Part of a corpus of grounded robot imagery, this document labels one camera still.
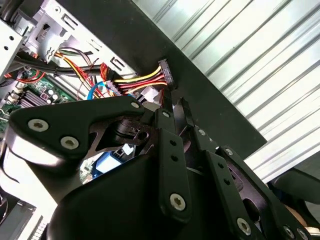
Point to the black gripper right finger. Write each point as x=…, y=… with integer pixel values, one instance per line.
x=217, y=175

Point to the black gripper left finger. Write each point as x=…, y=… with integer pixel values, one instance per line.
x=62, y=115

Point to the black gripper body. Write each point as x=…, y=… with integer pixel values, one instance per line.
x=112, y=212

